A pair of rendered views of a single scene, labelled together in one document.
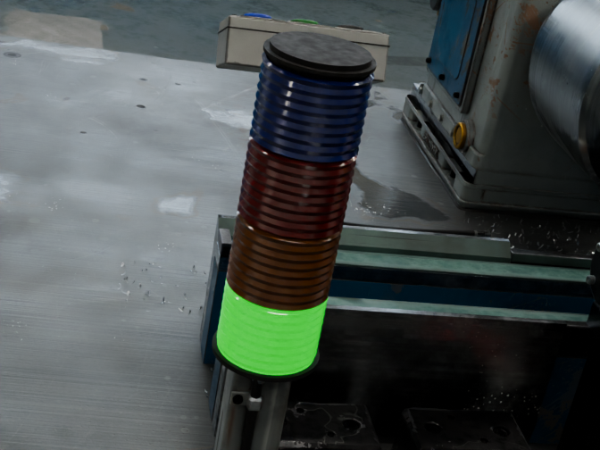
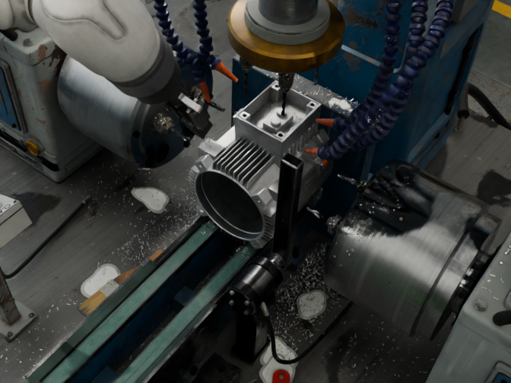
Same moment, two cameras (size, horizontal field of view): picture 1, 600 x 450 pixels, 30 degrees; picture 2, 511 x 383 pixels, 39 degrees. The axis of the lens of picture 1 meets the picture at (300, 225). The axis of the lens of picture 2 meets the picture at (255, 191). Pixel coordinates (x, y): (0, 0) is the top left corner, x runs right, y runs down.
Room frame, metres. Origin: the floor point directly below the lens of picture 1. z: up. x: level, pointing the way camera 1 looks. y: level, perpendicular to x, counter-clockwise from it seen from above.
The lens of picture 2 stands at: (0.34, 0.15, 2.00)
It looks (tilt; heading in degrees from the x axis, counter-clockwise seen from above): 50 degrees down; 318
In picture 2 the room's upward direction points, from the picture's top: 3 degrees clockwise
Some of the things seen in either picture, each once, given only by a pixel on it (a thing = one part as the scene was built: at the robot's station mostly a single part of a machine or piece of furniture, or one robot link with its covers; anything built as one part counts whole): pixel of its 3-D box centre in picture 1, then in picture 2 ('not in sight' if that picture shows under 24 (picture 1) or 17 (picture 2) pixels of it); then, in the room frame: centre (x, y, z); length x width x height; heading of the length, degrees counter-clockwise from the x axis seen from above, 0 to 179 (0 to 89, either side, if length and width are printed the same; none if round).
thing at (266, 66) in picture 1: (311, 103); not in sight; (0.57, 0.01, 1.19); 0.06 x 0.06 x 0.04
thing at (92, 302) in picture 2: not in sight; (125, 283); (1.07, -0.18, 0.80); 0.21 x 0.05 x 0.01; 98
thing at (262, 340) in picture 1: (270, 319); not in sight; (0.57, 0.01, 1.05); 0.06 x 0.06 x 0.04
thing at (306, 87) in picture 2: not in sight; (306, 142); (1.02, -0.60, 0.97); 0.30 x 0.11 x 0.34; 14
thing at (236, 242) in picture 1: (283, 251); not in sight; (0.57, 0.01, 1.10); 0.06 x 0.06 x 0.04
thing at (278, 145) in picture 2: not in sight; (277, 125); (1.00, -0.49, 1.11); 0.12 x 0.11 x 0.07; 104
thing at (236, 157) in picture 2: not in sight; (261, 173); (0.99, -0.45, 1.01); 0.20 x 0.19 x 0.19; 104
